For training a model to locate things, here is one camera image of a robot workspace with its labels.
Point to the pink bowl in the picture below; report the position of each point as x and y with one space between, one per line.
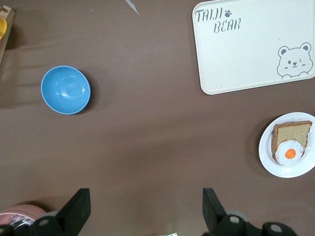
27 209

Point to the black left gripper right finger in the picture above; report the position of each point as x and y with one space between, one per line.
212 211

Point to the wooden peg rack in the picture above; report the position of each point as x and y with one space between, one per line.
6 49

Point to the small white tape scrap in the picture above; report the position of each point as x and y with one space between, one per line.
133 7

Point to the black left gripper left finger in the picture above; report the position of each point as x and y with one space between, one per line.
76 211

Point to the cream bear print tray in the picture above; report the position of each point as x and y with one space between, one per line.
251 54

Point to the white round plate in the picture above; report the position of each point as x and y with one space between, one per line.
295 169

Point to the blue bowl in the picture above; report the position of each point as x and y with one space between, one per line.
65 89

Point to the brown bread slice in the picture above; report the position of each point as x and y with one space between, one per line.
290 132

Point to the fried egg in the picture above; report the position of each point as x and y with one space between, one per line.
290 153

